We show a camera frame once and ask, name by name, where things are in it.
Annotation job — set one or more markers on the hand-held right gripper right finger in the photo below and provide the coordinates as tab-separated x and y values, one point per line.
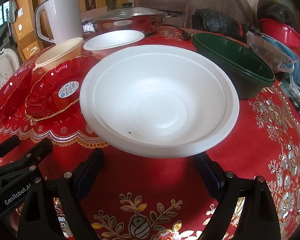
210	177

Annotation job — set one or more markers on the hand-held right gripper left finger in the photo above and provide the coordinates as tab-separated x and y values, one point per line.
90	172

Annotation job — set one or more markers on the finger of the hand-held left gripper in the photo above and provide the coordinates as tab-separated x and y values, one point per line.
42	147
7	143

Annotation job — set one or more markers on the red scalloped plate with label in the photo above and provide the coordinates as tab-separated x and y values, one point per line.
47	92

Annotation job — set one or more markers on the large white foam bowl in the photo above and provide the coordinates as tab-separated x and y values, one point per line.
160	100

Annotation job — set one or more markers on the beige plastic bowl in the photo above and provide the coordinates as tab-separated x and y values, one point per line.
57	52

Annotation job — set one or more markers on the small white foam bowl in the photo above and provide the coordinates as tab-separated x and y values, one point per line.
115	38

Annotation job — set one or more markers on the red floral tablecloth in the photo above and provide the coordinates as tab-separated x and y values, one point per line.
150	180

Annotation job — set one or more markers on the white carved chair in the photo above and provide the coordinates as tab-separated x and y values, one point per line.
2	62

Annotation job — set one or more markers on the wooden door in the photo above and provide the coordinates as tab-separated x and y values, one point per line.
25	17

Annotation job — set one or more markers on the green framed window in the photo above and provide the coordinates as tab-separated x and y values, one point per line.
0	15

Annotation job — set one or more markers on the white electric kettle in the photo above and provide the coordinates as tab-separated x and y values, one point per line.
62	17

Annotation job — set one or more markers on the grey hanging bag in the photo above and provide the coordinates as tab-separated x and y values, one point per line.
12	7

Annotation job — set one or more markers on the clear plastic bag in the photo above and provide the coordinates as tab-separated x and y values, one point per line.
267	52

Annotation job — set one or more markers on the stainless steel pot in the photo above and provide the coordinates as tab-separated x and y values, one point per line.
130	26

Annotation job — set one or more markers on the black plastic bag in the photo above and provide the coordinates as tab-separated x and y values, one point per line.
270	10
215	20

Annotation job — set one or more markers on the red plastic basin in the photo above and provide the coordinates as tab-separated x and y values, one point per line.
282	36

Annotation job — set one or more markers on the glass pot lid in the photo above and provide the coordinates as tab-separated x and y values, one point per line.
140	12

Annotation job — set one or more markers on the brown wooden chair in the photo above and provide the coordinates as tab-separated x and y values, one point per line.
162	5

